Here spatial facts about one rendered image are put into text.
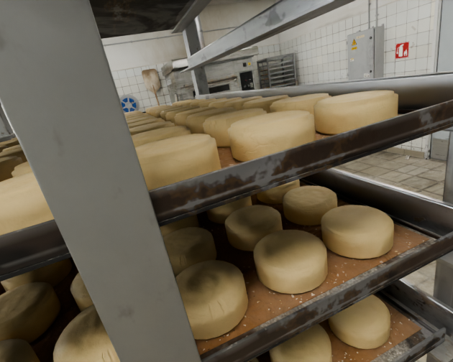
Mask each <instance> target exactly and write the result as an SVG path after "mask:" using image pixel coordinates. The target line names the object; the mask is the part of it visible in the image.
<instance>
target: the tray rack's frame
mask: <svg viewBox="0 0 453 362"><path fill-rule="evenodd" d="M0 102H1V104H2V106H3V108H4V111H5V113H6V115H7V117H8V120H9V122H10V124H11V125H12V128H13V130H14V133H15V134H16V137H17V139H18V141H19V143H20V146H21V148H22V150H23V152H24V155H25V157H26V158H27V161H28V162H29V165H30V167H31V169H32V171H33V174H34V176H35V178H36V180H37V183H38V185H39V186H40V189H41V191H42V194H43V195H44V197H45V200H46V202H47V204H48V206H49V208H50V211H51V213H52V215H53V217H54V219H55V222H56V223H57V225H58V228H59V230H60V232H61V234H62V236H63V239H64V241H65V243H66V246H67V247H68V250H69V252H70V255H71V256H72V258H73V260H74V262H75V265H76V267H77V269H78V271H79V274H80V276H81V278H82V280H83V283H84V284H85V286H86V289H87V290H88V293H89V295H90V297H91V300H92V302H93V304H94V306H95V308H96V311H97V313H98V314H99V317H100V319H101V321H102V323H103V325H104V328H105V330H106V332H107V334H108V336H109V339H110V341H111V343H112V345H113V347H114V350H115V351H116V354H117V356H118V358H119V360H120V362H201V358H200V355H199V352H198V349H197V346H196V342H195V339H194V336H193V332H192V330H191V326H190V323H189V320H188V316H187V313H186V309H185V307H184V304H183V300H182V297H181V295H180V290H179V288H178V284H177V281H176V278H175V275H174V272H173V268H172V265H171V263H170V258H169V256H168V252H167V249H166V246H165V242H164V240H163V235H162V233H161V230H160V226H159V223H158V221H157V216H156V214H155V210H154V208H153V204H152V201H151V198H150V194H149V191H148V189H147V184H146V182H145V178H144V175H143V172H142V168H141V166H140V163H139V159H138V156H137V152H136V149H135V147H134V143H133V140H132V136H131V134H130V130H129V127H128V124H127V120H126V117H125V115H124V110H123V108H122V104H121V101H120V98H119V94H118V92H117V89H116V85H115V82H114V78H113V75H112V73H111V69H110V66H109V62H108V60H107V57H106V53H105V50H104V46H103V43H102V41H101V37H100V34H99V30H98V27H97V25H96V20H95V18H94V15H93V11H92V8H91V5H90V1H89V0H0ZM443 201H444V202H447V203H451V204H453V131H450V132H449V144H448V152H447V165H446V173H445V181H444V194H443ZM433 297H435V298H437V299H438V300H440V301H441V302H443V303H444V304H446V305H448V306H450V307H451V308H453V269H452V268H450V267H448V266H446V265H444V264H442V263H440V262H438V261H436V272H435V279H434V293H433Z"/></svg>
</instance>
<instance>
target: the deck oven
mask: <svg viewBox="0 0 453 362"><path fill-rule="evenodd" d="M258 54H259V51H258V46H254V47H246V48H244V49H241V50H239V51H236V52H234V53H232V54H230V55H227V56H225V57H222V58H220V59H218V60H215V61H213V62H210V63H209V64H206V65H204V67H205V71H206V78H207V82H208V86H209V93H210V94H212V93H226V92H235V91H249V90H257V89H256V83H255V74H254V68H253V63H252V57H254V55H258ZM186 68H188V62H187V57H185V58H180V59H175V60H171V61H169V62H168V63H167V64H165V65H164V66H163V67H162V68H161V70H162V74H163V76H165V81H166V84H167V87H168V92H169V96H170V101H171V104H173V103H175V93H176V95H177V99H178V102H179V101H185V100H190V99H191V100H194V99H195V95H196V92H195V89H194V85H193V79H192V75H191V71H189V72H184V73H180V71H182V70H185V69H186ZM175 90H176V92H175Z"/></svg>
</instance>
